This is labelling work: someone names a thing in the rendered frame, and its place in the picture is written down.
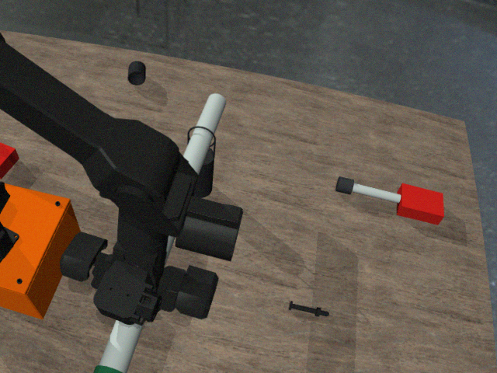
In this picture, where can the short black cylinder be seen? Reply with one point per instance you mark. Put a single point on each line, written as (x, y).
(136, 73)

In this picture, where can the long pale grey pipe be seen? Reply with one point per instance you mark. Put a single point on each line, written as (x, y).
(123, 339)

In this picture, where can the black bolt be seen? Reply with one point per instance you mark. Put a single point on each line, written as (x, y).
(317, 311)

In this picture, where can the green cup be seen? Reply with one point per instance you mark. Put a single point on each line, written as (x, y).
(105, 369)

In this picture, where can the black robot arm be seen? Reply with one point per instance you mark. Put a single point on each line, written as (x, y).
(131, 164)

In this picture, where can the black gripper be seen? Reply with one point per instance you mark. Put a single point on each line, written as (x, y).
(190, 292)

